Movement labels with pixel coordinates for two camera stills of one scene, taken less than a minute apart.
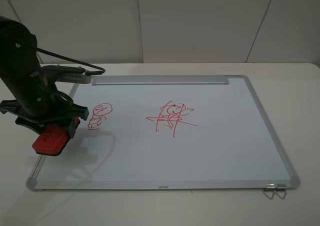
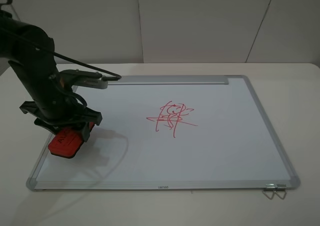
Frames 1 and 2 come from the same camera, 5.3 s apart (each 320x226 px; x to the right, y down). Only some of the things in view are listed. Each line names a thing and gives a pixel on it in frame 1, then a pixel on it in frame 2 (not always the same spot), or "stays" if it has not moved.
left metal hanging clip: x=269 y=187 stays
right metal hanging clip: x=281 y=187 stays
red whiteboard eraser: x=51 y=141 -> x=67 y=142
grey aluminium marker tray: x=159 y=80 stays
